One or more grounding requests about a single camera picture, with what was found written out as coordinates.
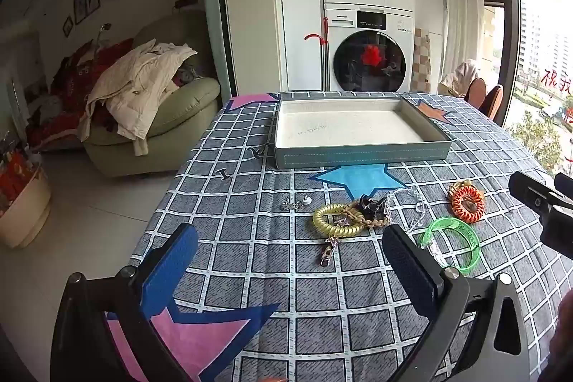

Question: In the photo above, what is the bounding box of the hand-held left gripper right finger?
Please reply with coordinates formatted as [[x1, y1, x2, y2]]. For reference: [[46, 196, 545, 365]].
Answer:
[[382, 223, 532, 382]]

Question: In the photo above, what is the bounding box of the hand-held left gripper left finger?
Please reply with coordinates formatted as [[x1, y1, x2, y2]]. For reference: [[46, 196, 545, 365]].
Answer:
[[50, 223, 199, 382]]

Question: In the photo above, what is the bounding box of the tan braided bracelet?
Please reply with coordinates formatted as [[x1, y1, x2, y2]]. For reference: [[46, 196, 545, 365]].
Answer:
[[349, 200, 395, 231]]

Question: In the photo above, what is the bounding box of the green translucent bracelet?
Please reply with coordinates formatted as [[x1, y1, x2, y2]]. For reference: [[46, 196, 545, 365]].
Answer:
[[417, 217, 481, 276]]

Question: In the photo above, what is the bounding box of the orange spiral hair tie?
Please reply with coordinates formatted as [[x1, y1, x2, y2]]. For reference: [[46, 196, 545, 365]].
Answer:
[[449, 187, 486, 224]]

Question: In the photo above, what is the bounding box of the silver keychain clasp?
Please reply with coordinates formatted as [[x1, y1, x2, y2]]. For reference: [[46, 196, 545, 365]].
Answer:
[[316, 236, 340, 267]]

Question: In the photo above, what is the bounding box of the yellow spiral hair tie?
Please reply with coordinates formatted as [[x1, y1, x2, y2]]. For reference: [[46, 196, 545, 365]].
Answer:
[[312, 203, 372, 238]]

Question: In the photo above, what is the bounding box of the grey-blue jewelry tray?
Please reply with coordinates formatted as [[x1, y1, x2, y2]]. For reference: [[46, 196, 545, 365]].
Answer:
[[273, 97, 453, 170]]

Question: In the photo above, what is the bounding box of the person's right forearm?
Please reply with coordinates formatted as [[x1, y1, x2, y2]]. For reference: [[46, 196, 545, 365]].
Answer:
[[554, 290, 573, 367]]

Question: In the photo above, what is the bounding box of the grey checked star tablecloth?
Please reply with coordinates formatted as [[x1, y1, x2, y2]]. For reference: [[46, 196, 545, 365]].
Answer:
[[106, 91, 573, 382]]

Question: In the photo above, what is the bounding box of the black hair clip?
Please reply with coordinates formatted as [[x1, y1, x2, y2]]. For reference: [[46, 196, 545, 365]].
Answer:
[[358, 194, 388, 222]]

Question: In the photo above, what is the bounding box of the red window sticker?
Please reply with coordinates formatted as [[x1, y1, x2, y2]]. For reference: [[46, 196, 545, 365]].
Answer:
[[539, 68, 573, 116]]

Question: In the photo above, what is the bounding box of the beige cloth on chair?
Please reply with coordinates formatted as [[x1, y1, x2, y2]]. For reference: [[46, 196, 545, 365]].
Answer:
[[438, 58, 481, 97]]

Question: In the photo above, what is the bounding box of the white basket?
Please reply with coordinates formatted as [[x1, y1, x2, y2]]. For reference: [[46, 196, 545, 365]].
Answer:
[[0, 167, 53, 249]]

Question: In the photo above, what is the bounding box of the green leather sofa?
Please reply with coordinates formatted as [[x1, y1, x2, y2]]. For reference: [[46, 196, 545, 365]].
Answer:
[[82, 8, 223, 179]]

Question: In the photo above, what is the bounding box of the cream padded jacket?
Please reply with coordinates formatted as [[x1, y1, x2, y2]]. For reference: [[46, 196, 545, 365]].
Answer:
[[78, 39, 198, 155]]

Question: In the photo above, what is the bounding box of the red patterned blanket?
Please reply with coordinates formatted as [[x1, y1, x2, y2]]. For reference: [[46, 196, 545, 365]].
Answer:
[[26, 39, 135, 151]]

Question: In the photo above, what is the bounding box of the white washing machine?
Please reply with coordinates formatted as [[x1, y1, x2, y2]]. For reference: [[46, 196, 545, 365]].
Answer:
[[323, 7, 415, 93]]

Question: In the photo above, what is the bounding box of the large framed picture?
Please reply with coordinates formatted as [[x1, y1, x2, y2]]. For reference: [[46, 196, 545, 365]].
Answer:
[[73, 0, 100, 25]]

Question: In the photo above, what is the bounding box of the silver chain necklace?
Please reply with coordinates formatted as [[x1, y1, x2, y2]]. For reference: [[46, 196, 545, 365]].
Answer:
[[384, 187, 431, 231]]

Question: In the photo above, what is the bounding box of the red handled mop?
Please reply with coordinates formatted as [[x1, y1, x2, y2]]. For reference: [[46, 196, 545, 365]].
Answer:
[[304, 17, 330, 92]]

